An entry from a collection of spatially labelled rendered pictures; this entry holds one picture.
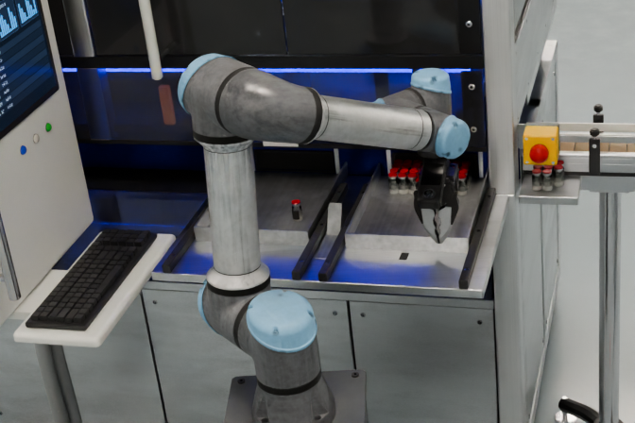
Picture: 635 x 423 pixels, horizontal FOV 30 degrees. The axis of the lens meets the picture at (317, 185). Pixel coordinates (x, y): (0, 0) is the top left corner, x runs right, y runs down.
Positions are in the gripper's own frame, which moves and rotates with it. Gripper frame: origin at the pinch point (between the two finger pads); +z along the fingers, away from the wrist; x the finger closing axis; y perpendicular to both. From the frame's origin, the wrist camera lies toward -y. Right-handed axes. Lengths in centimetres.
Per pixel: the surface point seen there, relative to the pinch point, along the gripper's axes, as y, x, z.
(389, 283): -12.2, 7.8, 3.9
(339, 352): 28, 33, 49
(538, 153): 23.3, -17.8, -9.1
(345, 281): -12.4, 16.8, 3.8
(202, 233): 1, 52, 2
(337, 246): -2.2, 20.9, 1.6
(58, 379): 6, 100, 48
